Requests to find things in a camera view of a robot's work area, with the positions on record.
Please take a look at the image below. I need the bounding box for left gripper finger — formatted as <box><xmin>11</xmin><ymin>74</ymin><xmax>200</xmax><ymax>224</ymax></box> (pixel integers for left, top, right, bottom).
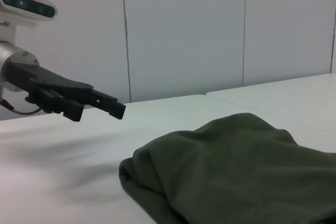
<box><xmin>45</xmin><ymin>97</ymin><xmax>85</xmax><ymax>123</ymax></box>
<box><xmin>83</xmin><ymin>89</ymin><xmax>127</xmax><ymax>120</ymax></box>

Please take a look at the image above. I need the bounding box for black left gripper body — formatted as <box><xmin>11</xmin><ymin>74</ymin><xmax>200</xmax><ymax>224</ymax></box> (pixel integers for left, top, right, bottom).
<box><xmin>5</xmin><ymin>61</ymin><xmax>95</xmax><ymax>102</ymax></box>

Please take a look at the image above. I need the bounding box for dark green t-shirt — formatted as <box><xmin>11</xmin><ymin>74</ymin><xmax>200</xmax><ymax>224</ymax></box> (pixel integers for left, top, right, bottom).
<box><xmin>118</xmin><ymin>112</ymin><xmax>336</xmax><ymax>224</ymax></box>

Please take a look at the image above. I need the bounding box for thin dark left arm cable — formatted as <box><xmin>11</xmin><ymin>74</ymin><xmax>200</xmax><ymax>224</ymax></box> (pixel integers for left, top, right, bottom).
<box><xmin>0</xmin><ymin>99</ymin><xmax>43</xmax><ymax>116</ymax></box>

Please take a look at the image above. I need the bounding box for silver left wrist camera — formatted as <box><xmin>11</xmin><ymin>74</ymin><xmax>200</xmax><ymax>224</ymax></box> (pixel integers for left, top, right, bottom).
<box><xmin>0</xmin><ymin>0</ymin><xmax>58</xmax><ymax>42</ymax></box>

